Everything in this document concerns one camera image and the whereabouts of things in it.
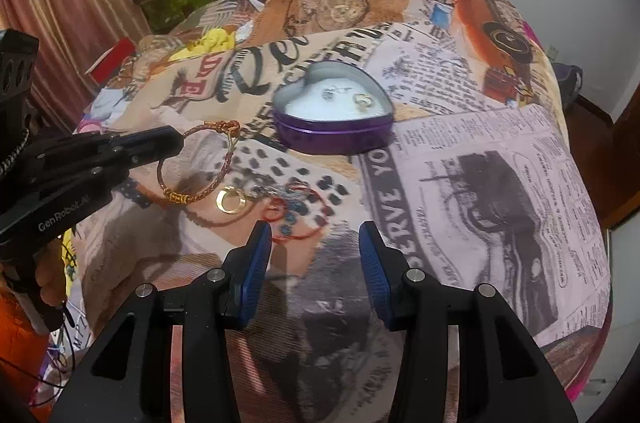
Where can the gold hoop pendant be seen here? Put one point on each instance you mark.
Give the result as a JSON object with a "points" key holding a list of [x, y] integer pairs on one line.
{"points": [[220, 201]]}

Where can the red box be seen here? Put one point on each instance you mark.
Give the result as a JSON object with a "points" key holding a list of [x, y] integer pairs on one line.
{"points": [[112, 58]]}

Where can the yellow cloth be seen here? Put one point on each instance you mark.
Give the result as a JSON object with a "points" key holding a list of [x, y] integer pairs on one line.
{"points": [[210, 43]]}

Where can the silver earring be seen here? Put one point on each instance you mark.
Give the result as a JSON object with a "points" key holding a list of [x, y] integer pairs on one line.
{"points": [[334, 92]]}

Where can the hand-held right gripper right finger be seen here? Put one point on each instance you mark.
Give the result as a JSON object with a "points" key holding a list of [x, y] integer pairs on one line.
{"points": [[372, 258]]}

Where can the orange cloth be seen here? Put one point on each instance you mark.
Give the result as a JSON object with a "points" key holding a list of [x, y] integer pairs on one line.
{"points": [[20, 343]]}

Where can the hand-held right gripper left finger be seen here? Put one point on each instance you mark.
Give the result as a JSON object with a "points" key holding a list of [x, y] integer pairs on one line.
{"points": [[256, 253]]}

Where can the person's left hand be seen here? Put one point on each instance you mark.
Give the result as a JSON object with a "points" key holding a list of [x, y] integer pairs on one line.
{"points": [[50, 288]]}

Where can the purple heart-shaped tin box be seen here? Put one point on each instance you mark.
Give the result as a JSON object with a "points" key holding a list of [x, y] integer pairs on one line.
{"points": [[330, 135]]}

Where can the printed blanket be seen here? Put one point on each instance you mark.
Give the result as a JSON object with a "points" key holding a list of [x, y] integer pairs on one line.
{"points": [[475, 153]]}

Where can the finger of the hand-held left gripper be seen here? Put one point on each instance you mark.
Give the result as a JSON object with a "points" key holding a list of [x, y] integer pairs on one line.
{"points": [[150, 143]]}

